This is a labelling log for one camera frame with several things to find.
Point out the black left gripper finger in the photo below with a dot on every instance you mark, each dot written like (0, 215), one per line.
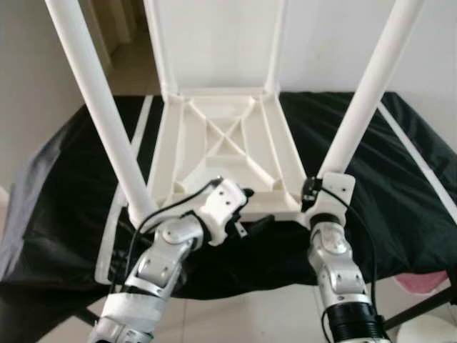
(248, 193)
(260, 223)

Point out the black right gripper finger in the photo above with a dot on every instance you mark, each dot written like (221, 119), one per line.
(311, 186)

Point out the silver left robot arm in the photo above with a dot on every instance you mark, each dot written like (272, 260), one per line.
(164, 264)

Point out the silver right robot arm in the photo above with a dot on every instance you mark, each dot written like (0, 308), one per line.
(335, 264)

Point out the grey tape strip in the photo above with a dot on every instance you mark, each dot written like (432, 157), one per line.
(421, 168)
(111, 221)

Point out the white standing fan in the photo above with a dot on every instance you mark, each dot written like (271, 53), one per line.
(428, 330)

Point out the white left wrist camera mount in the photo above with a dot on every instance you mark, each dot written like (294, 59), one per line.
(225, 200)

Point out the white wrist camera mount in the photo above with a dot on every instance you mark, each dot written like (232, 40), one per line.
(339, 184)
(225, 200)

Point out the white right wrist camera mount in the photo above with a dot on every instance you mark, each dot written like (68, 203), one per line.
(339, 184)

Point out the black metal table frame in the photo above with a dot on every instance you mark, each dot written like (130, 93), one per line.
(421, 307)

